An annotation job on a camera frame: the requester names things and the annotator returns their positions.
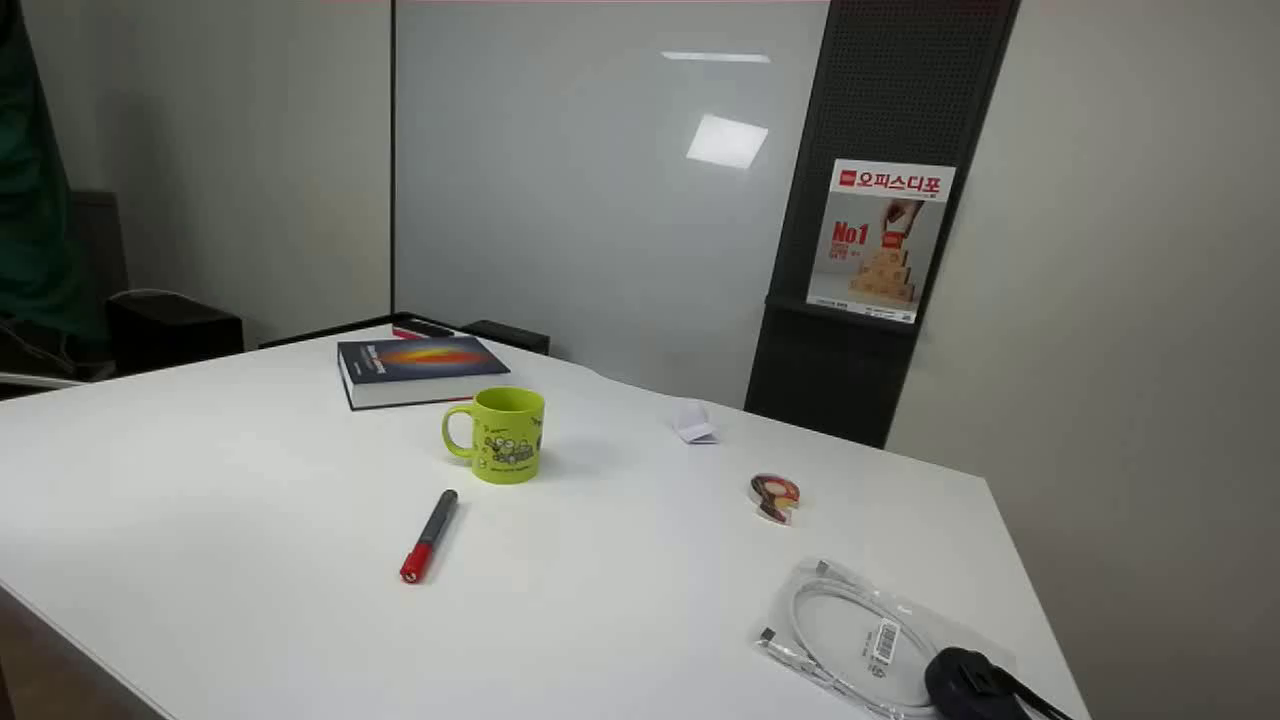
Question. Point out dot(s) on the black eraser block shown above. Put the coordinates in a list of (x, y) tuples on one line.
[(508, 335)]

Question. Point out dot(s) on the red and black marker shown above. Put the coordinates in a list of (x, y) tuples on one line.
[(422, 329)]

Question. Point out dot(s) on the grey marker with red cap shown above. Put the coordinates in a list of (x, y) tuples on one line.
[(432, 532)]

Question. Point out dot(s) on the glass whiteboard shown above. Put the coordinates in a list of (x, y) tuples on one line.
[(600, 190)]

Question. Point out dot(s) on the black box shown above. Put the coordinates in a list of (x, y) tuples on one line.
[(170, 330)]

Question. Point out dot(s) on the yellow-green printed mug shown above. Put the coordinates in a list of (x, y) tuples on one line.
[(505, 440)]

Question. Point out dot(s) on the red and white brochure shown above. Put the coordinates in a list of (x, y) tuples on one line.
[(880, 240)]

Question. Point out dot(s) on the black perforated display rack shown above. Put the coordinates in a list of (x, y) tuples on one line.
[(880, 110)]

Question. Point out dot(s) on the dark blue hardcover book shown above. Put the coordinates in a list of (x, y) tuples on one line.
[(420, 363)]

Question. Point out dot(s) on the folded white paper piece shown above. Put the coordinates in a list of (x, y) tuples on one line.
[(693, 421)]

